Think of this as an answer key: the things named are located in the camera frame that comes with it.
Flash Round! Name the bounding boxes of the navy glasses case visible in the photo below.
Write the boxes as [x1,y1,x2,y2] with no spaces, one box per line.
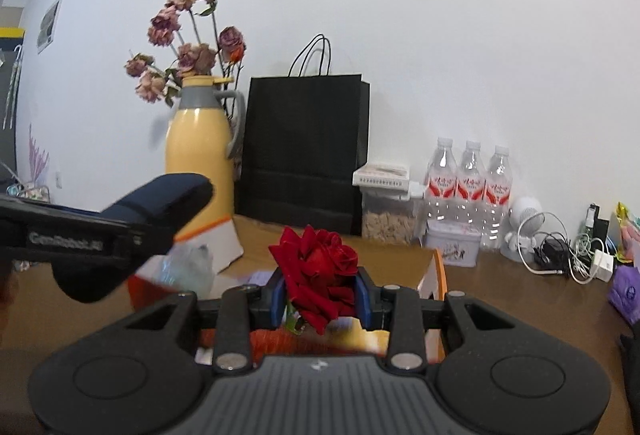
[50,173,215,303]

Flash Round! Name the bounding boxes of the yellow thermos jug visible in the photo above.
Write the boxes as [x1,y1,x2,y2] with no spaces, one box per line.
[165,75,247,236]

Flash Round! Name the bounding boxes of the tangled white cables and chargers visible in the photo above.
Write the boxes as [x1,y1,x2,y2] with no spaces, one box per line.
[517,212,601,286]

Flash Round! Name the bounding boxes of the black power adapter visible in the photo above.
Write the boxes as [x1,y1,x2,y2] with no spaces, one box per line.
[532,237,573,268]

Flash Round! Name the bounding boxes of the purple flower wall sticker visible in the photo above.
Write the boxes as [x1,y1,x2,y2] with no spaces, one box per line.
[27,124,51,188]

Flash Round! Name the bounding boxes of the clear water bottle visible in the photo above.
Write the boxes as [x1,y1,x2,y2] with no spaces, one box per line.
[481,145,515,252]
[456,140,487,226]
[425,137,458,226]

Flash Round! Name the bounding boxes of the white charger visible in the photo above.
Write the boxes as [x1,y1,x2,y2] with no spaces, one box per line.
[590,249,615,283]

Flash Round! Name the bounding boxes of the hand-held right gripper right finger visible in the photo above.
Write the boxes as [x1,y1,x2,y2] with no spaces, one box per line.
[352,267,518,373]

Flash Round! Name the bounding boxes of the black paper bag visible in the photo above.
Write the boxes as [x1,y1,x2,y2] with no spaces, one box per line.
[235,34,372,237]

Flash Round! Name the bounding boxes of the red rose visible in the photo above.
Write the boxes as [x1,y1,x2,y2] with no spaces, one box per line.
[268,225,360,335]

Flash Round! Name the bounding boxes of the clear plastic bottle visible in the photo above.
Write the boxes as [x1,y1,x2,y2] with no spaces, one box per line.
[150,242,217,291]

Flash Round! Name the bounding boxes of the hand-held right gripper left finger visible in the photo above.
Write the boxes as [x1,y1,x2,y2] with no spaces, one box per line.
[122,267,288,373]

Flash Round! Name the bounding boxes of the metal storage rack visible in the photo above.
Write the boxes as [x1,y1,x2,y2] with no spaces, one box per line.
[0,182,51,204]

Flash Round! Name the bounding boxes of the red cardboard box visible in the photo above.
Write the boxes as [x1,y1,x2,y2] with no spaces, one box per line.
[127,214,447,366]

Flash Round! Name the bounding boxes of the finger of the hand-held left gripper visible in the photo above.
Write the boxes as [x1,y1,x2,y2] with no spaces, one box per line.
[0,194,132,223]

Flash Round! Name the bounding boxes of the white mini fan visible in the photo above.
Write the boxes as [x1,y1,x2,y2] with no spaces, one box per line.
[500,196,543,263]

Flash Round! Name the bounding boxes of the dark small bottle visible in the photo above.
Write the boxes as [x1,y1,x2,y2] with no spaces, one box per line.
[582,202,608,246]

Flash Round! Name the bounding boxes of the black cloth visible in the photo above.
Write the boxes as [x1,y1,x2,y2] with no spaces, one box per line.
[619,332,640,396]

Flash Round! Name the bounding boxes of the white printed tin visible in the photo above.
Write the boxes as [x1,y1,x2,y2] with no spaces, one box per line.
[425,219,481,268]

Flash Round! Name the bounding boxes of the flat white box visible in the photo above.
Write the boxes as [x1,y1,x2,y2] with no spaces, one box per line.
[352,161,412,192]

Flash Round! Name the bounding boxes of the clear container of nuts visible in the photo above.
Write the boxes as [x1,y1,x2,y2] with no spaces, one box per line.
[361,182,426,245]

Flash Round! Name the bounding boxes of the purple plastic bag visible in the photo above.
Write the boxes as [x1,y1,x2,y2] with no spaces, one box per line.
[607,265,640,321]

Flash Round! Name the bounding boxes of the wall poster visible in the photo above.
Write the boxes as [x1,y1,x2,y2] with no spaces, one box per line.
[36,0,66,54]

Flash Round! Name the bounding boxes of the dried pink rose bouquet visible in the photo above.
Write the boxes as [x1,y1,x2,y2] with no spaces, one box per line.
[125,0,247,108]

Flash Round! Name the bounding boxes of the colourful snack packet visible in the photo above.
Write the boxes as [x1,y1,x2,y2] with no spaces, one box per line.
[614,202,640,266]

